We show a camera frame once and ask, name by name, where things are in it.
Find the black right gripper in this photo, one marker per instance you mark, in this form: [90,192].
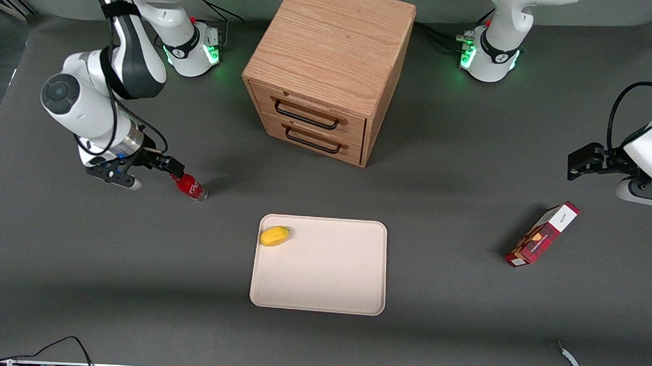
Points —
[146,157]

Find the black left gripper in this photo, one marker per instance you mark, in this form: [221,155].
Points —
[608,160]

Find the red coke bottle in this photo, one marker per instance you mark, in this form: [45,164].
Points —
[191,187]

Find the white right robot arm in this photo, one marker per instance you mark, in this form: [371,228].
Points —
[138,65]

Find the cream plastic tray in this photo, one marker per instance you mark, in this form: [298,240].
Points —
[322,271]

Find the red cookie box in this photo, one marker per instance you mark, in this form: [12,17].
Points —
[544,234]

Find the yellow lemon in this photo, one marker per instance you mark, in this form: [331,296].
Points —
[274,236]

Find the wooden drawer front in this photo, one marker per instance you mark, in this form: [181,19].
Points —
[352,153]
[356,130]

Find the wooden drawer cabinet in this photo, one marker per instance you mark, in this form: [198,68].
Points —
[332,40]

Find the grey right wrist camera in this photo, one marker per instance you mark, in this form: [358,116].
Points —
[111,175]

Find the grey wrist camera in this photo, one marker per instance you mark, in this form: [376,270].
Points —
[642,191]
[111,175]

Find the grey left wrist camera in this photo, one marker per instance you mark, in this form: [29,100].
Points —
[642,191]

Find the white curved bracket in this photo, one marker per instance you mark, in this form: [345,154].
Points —
[571,361]

